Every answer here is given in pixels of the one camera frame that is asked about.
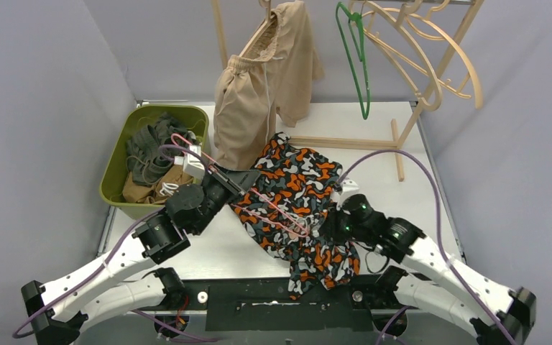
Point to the olive green plastic basket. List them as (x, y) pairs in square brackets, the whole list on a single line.
[(116, 173)]

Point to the brown shorts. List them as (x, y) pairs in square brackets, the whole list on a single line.
[(159, 191)]

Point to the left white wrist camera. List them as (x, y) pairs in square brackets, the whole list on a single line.
[(191, 165)]

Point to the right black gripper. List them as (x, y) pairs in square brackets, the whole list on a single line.
[(330, 228)]

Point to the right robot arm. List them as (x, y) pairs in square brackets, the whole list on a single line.
[(424, 278)]

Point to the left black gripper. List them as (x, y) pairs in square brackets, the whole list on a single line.
[(228, 182)]

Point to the wooden hanger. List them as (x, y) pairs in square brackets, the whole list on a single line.
[(452, 52), (420, 62)]

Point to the green hanger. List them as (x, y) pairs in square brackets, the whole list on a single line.
[(351, 30)]

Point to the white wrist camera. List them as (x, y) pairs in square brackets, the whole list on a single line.
[(191, 165), (347, 189)]

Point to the wooden clothes rack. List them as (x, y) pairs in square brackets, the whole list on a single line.
[(454, 74)]

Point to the beige shorts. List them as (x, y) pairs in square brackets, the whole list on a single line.
[(272, 78)]

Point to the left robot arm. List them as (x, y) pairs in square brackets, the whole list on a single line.
[(129, 276)]

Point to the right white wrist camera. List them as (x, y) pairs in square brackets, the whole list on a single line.
[(347, 189)]

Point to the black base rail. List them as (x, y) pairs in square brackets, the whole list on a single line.
[(260, 312)]

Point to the camouflage patterned shorts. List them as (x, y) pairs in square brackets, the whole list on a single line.
[(284, 210)]

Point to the dark green shorts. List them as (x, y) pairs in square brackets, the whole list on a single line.
[(144, 160)]

